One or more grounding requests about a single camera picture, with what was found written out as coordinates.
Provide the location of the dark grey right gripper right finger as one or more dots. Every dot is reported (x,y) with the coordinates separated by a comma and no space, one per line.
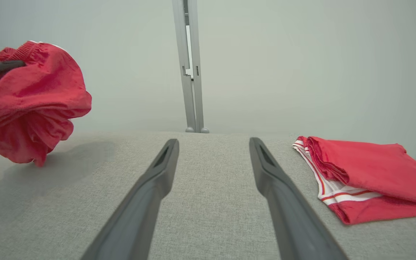
(287,209)

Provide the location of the red shorts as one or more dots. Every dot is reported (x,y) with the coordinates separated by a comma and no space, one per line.
(38,101)

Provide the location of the red white basketball jersey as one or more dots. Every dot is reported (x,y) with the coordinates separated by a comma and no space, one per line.
(381,169)

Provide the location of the grey partition post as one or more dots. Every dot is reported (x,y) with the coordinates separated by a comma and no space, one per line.
(198,101)
(181,43)

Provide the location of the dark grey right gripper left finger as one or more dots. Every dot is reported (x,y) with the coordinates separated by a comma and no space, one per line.
(139,209)

